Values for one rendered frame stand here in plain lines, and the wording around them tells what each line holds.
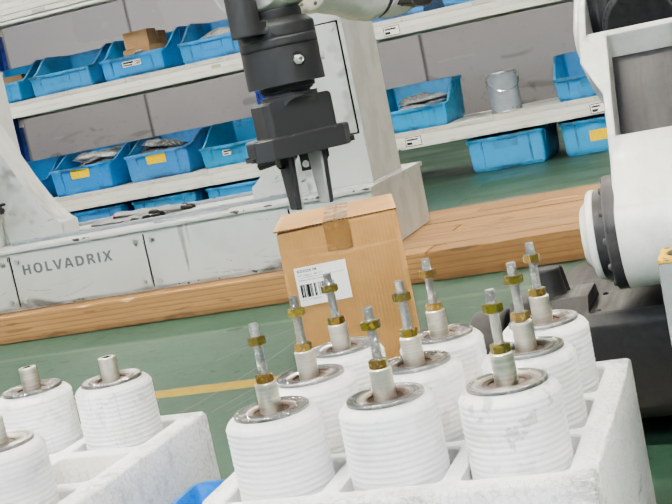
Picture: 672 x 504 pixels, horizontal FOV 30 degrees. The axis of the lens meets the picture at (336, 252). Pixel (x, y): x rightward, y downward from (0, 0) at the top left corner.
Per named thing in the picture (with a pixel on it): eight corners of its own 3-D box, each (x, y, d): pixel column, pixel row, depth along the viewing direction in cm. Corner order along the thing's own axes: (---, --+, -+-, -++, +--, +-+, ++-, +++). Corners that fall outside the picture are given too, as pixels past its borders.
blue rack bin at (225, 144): (238, 158, 685) (230, 120, 682) (302, 146, 672) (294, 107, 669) (200, 170, 639) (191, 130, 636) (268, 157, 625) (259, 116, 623)
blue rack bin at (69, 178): (97, 186, 711) (88, 149, 708) (157, 174, 698) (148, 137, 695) (52, 199, 664) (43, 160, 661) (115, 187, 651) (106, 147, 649)
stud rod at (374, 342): (386, 384, 118) (370, 307, 117) (376, 385, 119) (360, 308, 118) (388, 381, 119) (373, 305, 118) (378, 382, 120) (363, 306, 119)
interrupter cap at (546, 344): (575, 340, 127) (574, 333, 127) (547, 361, 121) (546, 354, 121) (508, 344, 132) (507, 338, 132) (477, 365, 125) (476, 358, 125)
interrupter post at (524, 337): (542, 348, 127) (536, 317, 126) (533, 355, 125) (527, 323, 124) (521, 350, 128) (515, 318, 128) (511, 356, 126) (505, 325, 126)
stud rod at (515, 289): (528, 333, 127) (515, 260, 126) (529, 335, 126) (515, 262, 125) (518, 334, 127) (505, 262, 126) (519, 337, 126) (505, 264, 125)
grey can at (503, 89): (494, 112, 611) (487, 73, 608) (526, 106, 606) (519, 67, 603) (488, 115, 596) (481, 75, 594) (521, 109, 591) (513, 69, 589)
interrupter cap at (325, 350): (387, 343, 144) (386, 337, 144) (337, 362, 140) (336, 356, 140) (347, 340, 150) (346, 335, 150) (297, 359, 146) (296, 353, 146)
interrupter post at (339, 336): (356, 348, 145) (351, 321, 144) (341, 354, 143) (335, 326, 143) (344, 347, 147) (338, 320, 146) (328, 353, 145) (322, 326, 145)
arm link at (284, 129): (332, 143, 149) (311, 43, 147) (370, 139, 140) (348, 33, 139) (235, 166, 143) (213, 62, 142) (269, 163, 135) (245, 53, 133)
